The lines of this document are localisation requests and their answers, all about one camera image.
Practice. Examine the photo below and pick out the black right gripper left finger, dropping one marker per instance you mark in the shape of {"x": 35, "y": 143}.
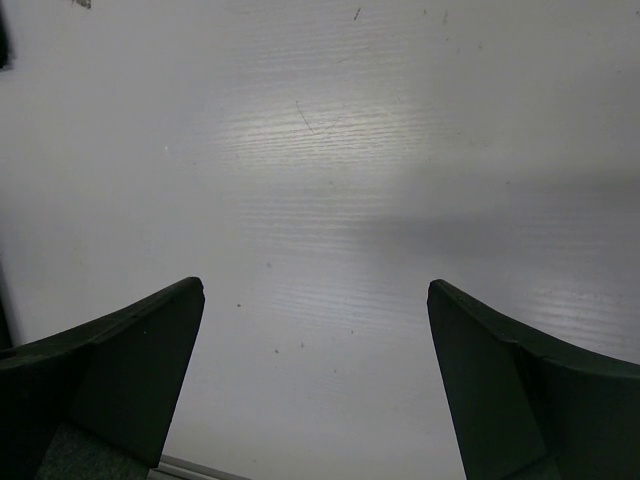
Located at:
{"x": 97, "y": 401}

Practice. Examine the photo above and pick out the dark green cloth mat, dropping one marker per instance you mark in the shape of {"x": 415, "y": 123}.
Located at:
{"x": 6, "y": 51}

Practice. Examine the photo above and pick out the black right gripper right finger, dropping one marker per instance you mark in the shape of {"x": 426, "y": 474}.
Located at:
{"x": 527, "y": 405}

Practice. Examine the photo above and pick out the aluminium rail front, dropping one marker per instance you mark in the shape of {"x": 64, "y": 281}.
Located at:
{"x": 175, "y": 468}

